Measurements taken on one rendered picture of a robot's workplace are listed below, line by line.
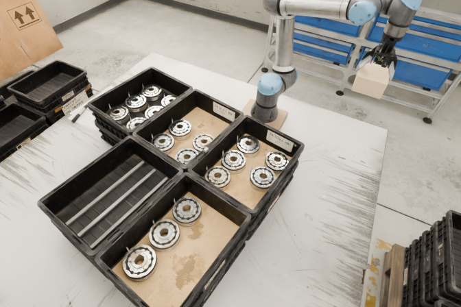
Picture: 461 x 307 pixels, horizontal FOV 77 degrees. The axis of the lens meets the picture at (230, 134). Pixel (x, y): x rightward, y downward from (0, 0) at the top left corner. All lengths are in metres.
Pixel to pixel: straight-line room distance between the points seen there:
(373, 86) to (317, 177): 0.47
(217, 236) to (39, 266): 0.64
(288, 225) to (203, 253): 0.39
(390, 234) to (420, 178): 0.63
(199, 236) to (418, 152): 2.24
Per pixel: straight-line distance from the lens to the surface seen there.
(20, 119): 2.44
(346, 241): 1.30
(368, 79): 1.34
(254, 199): 1.14
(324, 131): 1.64
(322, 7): 1.20
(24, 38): 3.78
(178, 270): 1.03
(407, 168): 2.73
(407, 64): 2.98
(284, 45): 1.49
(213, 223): 1.08
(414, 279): 1.88
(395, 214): 2.40
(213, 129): 1.36
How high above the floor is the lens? 1.80
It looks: 46 degrees down
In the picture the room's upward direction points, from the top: 4 degrees clockwise
